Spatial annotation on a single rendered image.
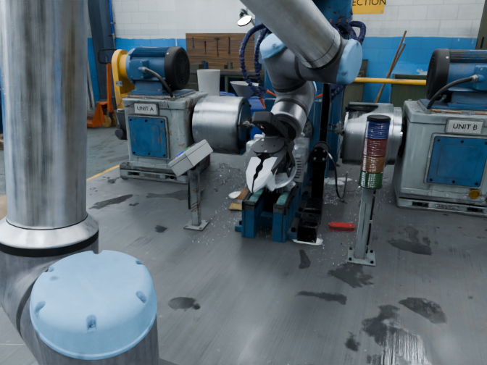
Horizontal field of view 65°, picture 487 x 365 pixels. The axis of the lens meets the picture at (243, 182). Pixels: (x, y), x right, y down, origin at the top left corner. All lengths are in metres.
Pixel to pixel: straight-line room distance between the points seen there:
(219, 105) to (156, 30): 6.43
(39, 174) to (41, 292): 0.17
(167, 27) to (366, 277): 7.10
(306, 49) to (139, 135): 1.09
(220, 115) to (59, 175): 1.06
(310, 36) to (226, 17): 6.54
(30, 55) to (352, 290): 0.86
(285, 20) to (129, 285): 0.48
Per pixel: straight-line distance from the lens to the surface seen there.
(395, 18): 6.61
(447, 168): 1.52
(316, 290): 1.04
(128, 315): 0.50
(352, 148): 1.50
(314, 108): 1.70
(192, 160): 1.16
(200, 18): 7.50
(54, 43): 0.58
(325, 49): 0.78
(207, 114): 1.60
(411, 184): 1.54
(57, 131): 0.59
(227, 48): 7.02
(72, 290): 0.53
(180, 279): 1.07
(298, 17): 0.71
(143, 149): 1.73
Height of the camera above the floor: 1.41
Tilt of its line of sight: 21 degrees down
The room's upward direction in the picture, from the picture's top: straight up
